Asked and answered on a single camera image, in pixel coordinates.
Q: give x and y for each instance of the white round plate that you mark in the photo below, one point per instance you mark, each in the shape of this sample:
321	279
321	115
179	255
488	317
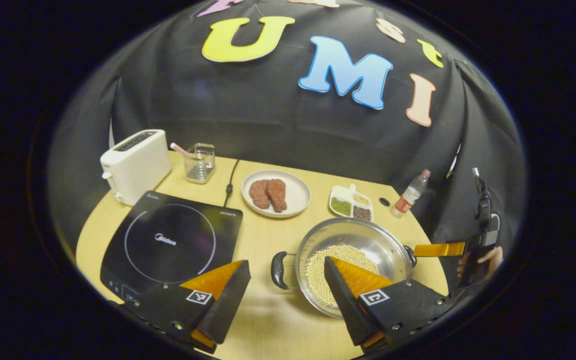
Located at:
298	192

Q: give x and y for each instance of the pile of soybeans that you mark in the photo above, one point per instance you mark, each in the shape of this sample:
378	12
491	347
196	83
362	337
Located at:
318	275

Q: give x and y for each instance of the black table grommet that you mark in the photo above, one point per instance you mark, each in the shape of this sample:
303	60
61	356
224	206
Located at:
384	201

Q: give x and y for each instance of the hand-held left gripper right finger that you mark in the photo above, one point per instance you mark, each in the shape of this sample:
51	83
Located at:
343	305

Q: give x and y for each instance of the brown meat piece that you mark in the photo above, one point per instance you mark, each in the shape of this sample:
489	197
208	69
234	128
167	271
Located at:
259	194
277	194

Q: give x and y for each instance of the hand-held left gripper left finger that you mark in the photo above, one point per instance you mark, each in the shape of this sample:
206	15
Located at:
230	305

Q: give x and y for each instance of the white divided bean dish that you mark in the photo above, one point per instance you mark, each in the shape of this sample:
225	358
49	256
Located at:
350	202

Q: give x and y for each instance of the white toaster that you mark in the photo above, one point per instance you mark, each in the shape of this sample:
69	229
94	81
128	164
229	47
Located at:
135	167

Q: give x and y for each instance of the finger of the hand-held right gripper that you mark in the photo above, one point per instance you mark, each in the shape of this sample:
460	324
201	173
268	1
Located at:
440	249

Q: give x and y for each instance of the pink-tipped white stick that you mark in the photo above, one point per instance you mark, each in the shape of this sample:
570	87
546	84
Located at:
179	148

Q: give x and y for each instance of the black induction cooktop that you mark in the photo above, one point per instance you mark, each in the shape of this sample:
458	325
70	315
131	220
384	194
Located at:
168	240

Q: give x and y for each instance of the red label plastic bottle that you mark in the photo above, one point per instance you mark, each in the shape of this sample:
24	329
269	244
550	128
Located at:
408	197

